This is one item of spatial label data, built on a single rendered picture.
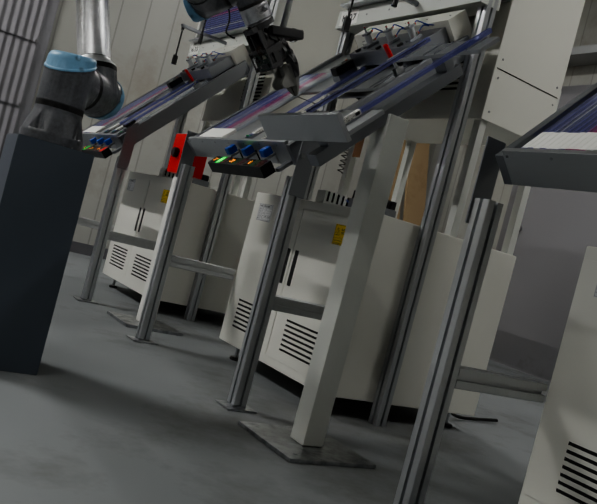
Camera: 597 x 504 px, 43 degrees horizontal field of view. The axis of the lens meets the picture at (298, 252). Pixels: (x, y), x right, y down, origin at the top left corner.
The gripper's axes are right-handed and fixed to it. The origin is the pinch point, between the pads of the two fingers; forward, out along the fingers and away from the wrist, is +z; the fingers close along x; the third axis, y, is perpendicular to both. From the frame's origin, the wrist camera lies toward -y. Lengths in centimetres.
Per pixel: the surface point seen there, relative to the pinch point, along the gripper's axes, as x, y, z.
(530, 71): 18, -80, 33
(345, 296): 26, 35, 41
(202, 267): -75, 9, 54
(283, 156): -7.2, 7.5, 15.4
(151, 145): -348, -153, 64
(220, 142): -43.4, -0.5, 11.7
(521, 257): -162, -287, 247
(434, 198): 9, -26, 49
